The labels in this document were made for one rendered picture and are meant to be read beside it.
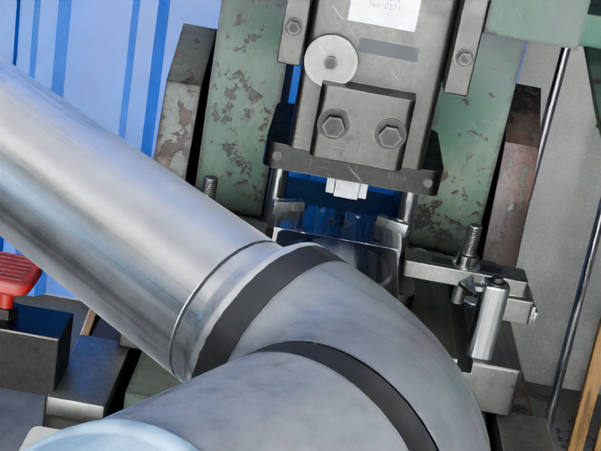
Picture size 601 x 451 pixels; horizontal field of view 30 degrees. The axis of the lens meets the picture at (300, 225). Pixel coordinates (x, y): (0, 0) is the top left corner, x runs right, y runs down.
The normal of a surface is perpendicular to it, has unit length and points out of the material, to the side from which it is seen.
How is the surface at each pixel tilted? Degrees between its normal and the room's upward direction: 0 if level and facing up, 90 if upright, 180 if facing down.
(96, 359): 0
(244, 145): 90
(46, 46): 90
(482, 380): 90
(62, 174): 46
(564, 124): 90
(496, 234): 73
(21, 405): 0
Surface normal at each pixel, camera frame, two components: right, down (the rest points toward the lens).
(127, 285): -0.56, 0.05
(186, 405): -0.02, -0.97
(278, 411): 0.25, -0.86
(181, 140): -0.02, 0.10
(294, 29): -0.07, 0.37
